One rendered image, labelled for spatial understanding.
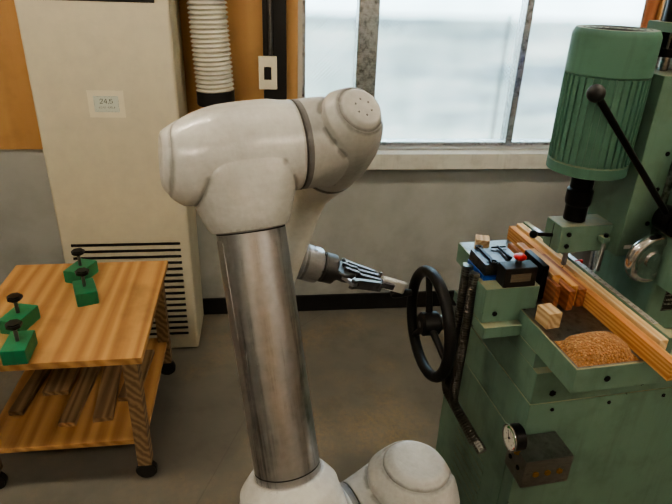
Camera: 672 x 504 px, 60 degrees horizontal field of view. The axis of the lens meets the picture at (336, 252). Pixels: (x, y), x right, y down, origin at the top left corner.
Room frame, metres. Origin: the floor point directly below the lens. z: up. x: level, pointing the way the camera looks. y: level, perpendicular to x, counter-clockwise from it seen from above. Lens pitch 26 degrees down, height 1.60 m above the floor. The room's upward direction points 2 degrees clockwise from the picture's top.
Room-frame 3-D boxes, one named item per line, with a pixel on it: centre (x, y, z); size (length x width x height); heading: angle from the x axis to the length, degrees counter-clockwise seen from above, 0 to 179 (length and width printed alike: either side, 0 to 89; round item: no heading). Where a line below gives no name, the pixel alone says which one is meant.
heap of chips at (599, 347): (1.00, -0.55, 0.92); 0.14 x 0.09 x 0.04; 103
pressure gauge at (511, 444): (1.00, -0.42, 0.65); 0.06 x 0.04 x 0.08; 13
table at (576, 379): (1.24, -0.47, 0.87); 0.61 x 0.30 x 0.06; 13
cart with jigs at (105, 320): (1.69, 0.90, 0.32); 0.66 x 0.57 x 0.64; 9
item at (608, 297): (1.27, -0.60, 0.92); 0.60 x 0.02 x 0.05; 13
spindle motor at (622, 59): (1.30, -0.57, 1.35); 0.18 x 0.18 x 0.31
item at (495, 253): (1.21, -0.39, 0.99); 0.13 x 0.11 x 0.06; 13
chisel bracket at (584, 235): (1.30, -0.59, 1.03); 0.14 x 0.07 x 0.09; 103
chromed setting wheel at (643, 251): (1.21, -0.72, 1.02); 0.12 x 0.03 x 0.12; 103
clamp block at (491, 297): (1.22, -0.39, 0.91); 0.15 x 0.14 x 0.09; 13
